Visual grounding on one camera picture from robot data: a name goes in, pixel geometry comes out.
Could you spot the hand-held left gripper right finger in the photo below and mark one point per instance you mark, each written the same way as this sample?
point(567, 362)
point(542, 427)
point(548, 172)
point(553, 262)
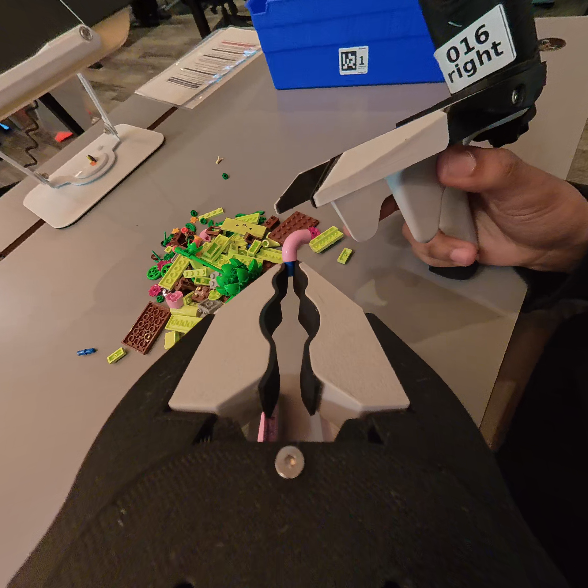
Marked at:
point(358, 367)

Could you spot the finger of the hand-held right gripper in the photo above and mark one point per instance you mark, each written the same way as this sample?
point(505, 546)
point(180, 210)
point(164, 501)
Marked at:
point(381, 156)
point(298, 190)

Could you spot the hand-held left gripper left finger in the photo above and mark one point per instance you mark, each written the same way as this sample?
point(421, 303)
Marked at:
point(220, 367)

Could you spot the pink elbow tube piece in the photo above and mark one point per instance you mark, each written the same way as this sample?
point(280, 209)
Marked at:
point(296, 243)

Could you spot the pink brick block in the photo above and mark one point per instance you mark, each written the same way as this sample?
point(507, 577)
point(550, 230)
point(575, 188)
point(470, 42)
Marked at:
point(267, 427)

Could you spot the blue connector pin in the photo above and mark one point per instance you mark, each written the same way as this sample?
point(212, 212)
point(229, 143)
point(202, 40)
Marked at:
point(86, 352)
point(289, 267)

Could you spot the person's right forearm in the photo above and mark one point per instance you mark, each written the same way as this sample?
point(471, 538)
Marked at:
point(560, 289)

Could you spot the person's right hand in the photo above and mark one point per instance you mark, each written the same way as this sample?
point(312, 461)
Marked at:
point(514, 216)

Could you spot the brown studded plate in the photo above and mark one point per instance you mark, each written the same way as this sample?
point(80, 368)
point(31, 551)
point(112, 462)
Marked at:
point(294, 226)

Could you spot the lime ridged brick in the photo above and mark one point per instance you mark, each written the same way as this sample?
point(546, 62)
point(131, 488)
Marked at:
point(326, 239)

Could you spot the pile of toy bricks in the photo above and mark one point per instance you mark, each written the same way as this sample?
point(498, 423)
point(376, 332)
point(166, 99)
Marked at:
point(183, 324)

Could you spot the small lime plate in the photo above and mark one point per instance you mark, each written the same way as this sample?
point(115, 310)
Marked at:
point(116, 354)
point(344, 255)

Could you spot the pink round brick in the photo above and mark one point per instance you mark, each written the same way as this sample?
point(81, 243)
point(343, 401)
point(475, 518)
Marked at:
point(174, 299)

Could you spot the large brown round-hole plate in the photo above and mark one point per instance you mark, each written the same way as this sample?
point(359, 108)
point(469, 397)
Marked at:
point(146, 328)

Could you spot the green toy plant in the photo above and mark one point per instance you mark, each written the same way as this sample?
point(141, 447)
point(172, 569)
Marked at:
point(234, 275)

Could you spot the blue storage bin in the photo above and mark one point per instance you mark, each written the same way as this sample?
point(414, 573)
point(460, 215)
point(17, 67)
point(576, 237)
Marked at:
point(321, 46)

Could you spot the laminated paper sheet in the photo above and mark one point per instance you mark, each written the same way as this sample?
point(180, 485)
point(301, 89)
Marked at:
point(206, 59)

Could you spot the white desk lamp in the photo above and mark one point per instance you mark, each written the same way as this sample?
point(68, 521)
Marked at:
point(128, 138)

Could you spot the black panel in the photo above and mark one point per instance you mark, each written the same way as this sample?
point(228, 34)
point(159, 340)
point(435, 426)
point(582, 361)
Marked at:
point(36, 32)

